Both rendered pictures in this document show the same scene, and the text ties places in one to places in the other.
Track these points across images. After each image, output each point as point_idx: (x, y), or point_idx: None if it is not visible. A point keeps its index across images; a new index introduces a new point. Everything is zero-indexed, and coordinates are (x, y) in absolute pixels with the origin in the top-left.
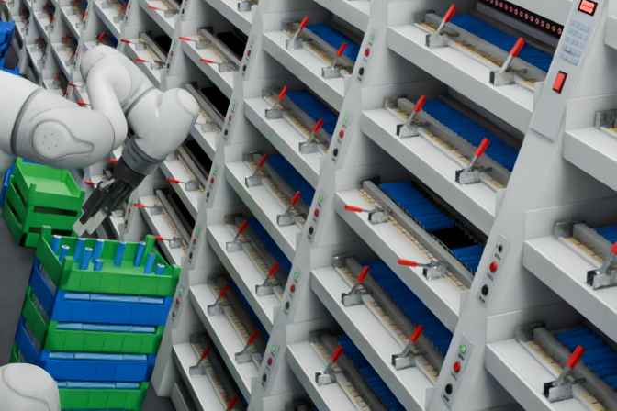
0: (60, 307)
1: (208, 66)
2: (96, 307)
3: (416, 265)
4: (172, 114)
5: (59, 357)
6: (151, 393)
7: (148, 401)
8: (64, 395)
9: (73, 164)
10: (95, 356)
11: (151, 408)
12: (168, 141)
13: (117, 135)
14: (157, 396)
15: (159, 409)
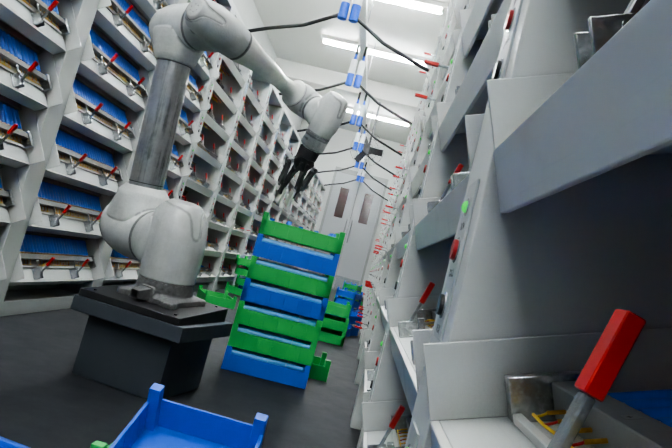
0: (258, 246)
1: (404, 179)
2: (284, 251)
3: (438, 64)
4: (326, 100)
5: (257, 286)
6: (350, 381)
7: (345, 382)
8: (260, 317)
9: (211, 29)
10: (283, 291)
11: (345, 384)
12: (324, 120)
13: (257, 46)
14: (354, 383)
15: (351, 386)
